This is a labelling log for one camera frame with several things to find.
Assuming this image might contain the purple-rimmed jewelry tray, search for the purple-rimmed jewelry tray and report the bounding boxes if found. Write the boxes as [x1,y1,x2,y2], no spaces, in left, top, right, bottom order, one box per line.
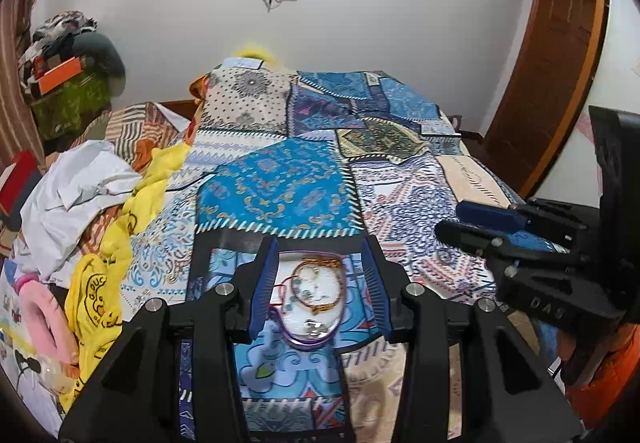
[269,250,346,352]

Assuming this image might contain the orange object at right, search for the orange object at right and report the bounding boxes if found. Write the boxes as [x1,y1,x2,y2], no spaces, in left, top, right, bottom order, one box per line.
[565,324,639,429]

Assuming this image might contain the blue patchwork bedspread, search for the blue patchwork bedspread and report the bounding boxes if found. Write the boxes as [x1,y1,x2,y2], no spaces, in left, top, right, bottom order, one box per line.
[120,65,520,442]

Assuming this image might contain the yellow printed cloth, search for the yellow printed cloth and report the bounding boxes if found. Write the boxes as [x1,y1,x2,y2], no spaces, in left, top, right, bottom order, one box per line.
[60,143,190,413]

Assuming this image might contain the brown wooden door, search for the brown wooden door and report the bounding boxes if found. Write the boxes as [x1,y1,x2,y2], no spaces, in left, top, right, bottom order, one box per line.
[484,0,608,198]

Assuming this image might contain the striped brown cloth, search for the striped brown cloth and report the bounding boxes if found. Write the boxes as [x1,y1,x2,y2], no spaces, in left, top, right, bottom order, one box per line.
[104,102,191,174]

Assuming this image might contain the white crumpled cloth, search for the white crumpled cloth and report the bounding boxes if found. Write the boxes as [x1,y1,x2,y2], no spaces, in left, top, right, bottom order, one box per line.
[11,140,141,288]

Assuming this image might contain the pink fuzzy item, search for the pink fuzzy item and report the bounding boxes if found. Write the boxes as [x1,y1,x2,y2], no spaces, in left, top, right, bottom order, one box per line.
[18,279,79,365]

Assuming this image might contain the green patterned bag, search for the green patterned bag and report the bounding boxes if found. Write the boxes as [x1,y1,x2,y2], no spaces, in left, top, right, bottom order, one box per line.
[30,72,112,141]

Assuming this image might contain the dark green pillow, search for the dark green pillow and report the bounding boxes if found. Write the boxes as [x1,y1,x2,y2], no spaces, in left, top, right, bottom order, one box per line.
[73,32,126,96]

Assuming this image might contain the orange box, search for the orange box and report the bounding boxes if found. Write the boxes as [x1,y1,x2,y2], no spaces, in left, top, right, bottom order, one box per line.
[37,56,82,96]

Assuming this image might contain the striped brown curtain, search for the striped brown curtain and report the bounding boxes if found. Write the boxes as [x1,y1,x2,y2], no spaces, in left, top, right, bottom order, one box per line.
[0,0,43,169]

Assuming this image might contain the red beaded bracelet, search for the red beaded bracelet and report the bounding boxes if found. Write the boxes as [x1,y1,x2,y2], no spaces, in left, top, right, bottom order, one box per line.
[290,255,348,315]

